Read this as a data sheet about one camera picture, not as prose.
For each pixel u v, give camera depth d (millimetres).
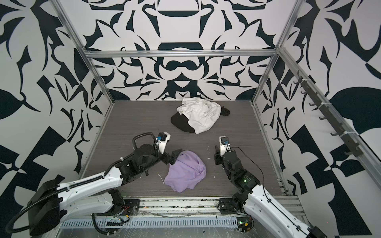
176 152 675
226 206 743
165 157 665
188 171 793
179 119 1079
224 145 661
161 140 637
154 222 713
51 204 404
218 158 704
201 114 1016
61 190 429
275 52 907
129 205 750
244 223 713
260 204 504
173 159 682
